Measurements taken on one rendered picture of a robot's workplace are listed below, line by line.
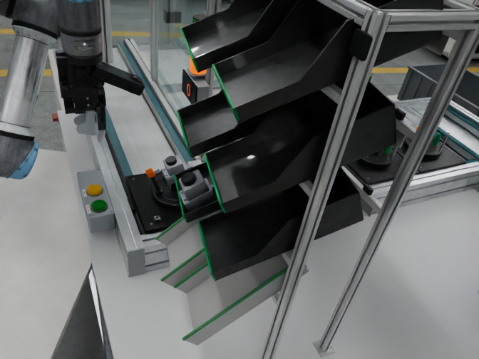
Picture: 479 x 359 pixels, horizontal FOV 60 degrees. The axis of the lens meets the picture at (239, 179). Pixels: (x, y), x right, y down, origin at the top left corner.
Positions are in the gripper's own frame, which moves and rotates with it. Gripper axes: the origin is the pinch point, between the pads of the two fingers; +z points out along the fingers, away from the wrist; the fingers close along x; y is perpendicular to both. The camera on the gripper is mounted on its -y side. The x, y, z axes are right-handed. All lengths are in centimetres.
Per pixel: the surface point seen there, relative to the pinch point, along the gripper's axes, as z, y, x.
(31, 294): 37.3, 21.3, 9.4
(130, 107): 32, -21, -66
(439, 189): 33, -115, 12
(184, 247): 20.5, -13.9, 20.5
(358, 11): -42, -23, 46
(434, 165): 26, -115, 5
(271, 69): -31, -19, 36
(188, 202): 0.7, -11.8, 26.2
